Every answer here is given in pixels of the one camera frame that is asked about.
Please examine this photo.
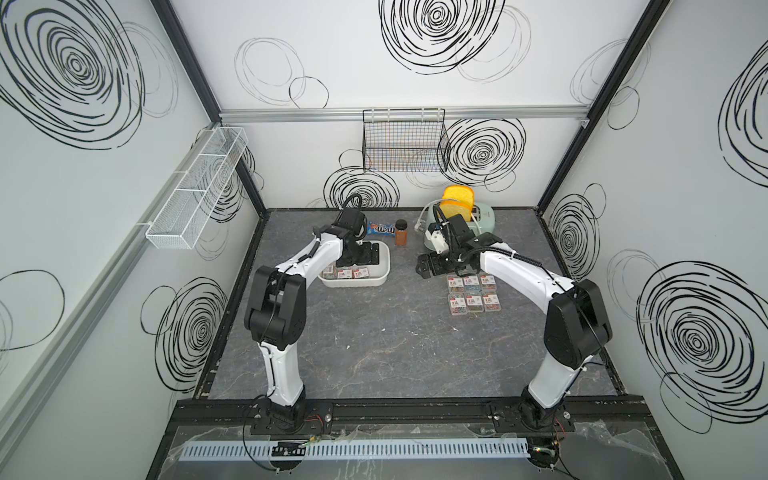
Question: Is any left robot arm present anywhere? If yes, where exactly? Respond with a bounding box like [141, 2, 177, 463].
[244, 193, 379, 429]

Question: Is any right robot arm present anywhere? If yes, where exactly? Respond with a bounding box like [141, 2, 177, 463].
[416, 205, 613, 430]

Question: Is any white storage box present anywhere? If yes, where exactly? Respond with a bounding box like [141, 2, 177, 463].
[318, 240, 391, 288]

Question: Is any blue candy packet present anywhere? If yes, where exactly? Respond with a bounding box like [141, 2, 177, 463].
[366, 222, 396, 236]

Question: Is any orange spice bottle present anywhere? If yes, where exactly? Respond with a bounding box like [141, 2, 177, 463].
[394, 219, 408, 246]

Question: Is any yellow toast slice front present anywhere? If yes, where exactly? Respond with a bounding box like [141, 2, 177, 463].
[438, 199, 473, 222]

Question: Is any yellow toast slice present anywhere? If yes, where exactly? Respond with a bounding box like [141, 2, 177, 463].
[438, 199, 473, 222]
[442, 185, 475, 208]

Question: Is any mint green toaster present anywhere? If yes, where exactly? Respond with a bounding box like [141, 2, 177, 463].
[417, 201, 496, 251]

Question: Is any yellow toast slice back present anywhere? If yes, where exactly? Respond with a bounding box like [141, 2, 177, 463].
[442, 185, 475, 208]

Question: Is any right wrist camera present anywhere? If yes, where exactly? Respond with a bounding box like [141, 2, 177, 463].
[426, 229, 450, 255]

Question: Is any black wire basket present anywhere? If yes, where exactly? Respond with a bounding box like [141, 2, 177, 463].
[362, 120, 450, 173]

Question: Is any aluminium wall rail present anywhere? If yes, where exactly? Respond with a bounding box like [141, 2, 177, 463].
[219, 104, 589, 124]

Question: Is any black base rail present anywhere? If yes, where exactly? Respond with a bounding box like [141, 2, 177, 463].
[168, 395, 651, 435]

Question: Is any white slotted cable duct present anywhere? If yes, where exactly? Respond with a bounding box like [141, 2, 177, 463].
[179, 438, 531, 462]

